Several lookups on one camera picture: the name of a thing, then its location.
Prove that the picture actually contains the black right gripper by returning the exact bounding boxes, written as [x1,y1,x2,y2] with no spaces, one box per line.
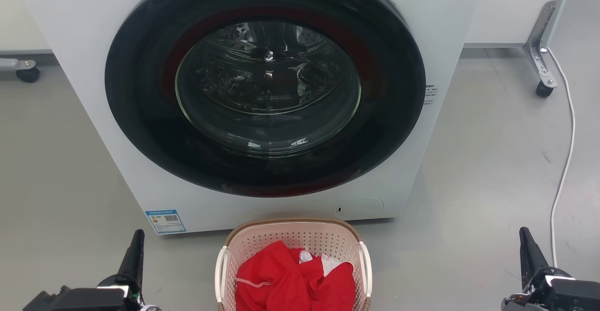
[502,227,600,311]

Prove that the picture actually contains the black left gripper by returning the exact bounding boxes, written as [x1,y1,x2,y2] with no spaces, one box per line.
[22,229,161,311]

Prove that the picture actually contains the beige perforated plastic laundry basket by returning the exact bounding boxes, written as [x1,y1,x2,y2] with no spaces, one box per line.
[215,217,373,311]

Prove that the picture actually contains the blue energy label sticker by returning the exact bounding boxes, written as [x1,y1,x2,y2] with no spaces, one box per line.
[145,209,187,234]

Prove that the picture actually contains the red garment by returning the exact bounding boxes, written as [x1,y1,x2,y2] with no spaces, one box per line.
[235,241,356,311]

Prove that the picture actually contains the white garment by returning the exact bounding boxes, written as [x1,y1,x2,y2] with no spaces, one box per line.
[299,250,352,276]

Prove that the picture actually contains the black round washing machine door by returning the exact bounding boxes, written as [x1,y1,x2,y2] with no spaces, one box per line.
[105,0,426,198]

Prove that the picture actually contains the white front-load washing machine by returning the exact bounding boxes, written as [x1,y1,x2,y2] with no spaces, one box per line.
[16,0,488,235]

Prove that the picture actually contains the white cabinet panel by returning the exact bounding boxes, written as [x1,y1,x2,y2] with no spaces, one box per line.
[462,0,577,48]
[0,0,53,55]

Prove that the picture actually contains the white floor cable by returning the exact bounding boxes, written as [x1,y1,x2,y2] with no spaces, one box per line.
[546,48,576,268]

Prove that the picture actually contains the angled metal frame leg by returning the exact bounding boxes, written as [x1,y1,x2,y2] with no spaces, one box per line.
[524,1,558,89]

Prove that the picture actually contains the flat metal frame leg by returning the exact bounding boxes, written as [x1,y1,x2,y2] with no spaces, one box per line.
[0,58,36,71]

